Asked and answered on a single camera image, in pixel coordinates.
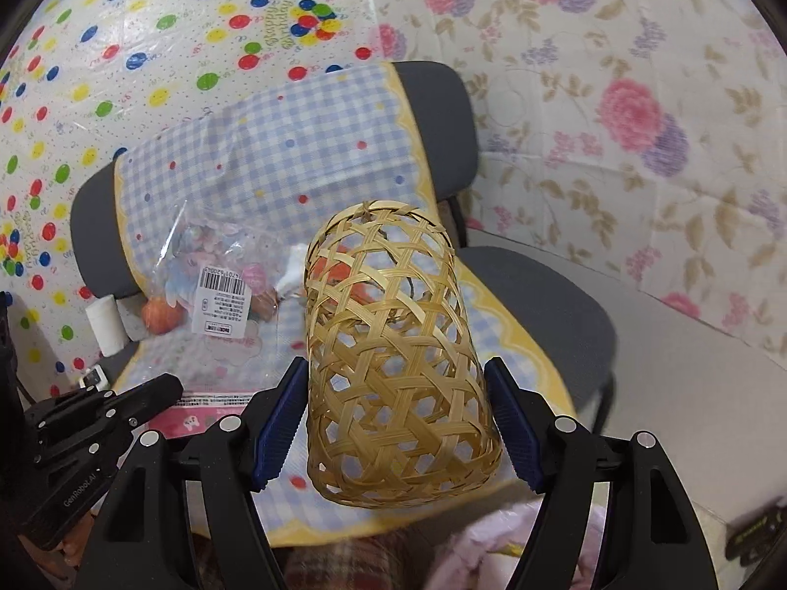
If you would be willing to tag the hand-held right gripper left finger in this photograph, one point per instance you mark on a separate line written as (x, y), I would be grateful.
(280, 424)

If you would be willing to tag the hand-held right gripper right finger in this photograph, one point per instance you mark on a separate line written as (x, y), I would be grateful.
(516, 424)

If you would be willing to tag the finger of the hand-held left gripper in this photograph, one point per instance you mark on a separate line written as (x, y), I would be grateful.
(147, 394)
(92, 442)

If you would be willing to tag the printed plastic bag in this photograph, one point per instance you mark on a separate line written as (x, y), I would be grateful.
(221, 313)

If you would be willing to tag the woven bamboo basket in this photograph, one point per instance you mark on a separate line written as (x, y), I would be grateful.
(399, 381)

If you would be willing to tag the white digital timer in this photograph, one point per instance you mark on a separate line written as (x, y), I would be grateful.
(94, 378)

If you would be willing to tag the red apple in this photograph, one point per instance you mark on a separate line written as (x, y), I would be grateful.
(162, 316)

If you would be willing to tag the white paper roll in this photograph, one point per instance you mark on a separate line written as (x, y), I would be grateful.
(106, 326)

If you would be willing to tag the pink cloth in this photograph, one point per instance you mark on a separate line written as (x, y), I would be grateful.
(479, 541)

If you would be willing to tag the plaid cloth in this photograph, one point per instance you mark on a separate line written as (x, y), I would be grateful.
(344, 565)

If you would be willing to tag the orange toy carrot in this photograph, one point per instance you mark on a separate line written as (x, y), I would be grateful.
(337, 273)

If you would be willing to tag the small black device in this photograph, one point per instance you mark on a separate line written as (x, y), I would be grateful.
(759, 531)

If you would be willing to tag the blue checkered dotted cloth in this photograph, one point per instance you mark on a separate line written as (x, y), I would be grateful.
(320, 135)

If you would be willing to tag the grey office chair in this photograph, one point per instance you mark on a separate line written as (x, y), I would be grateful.
(442, 123)

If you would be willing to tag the balloon printed plastic sheet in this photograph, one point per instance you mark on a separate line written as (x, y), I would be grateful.
(92, 74)

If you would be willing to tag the floral printed sheet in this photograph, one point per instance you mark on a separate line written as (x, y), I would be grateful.
(615, 74)

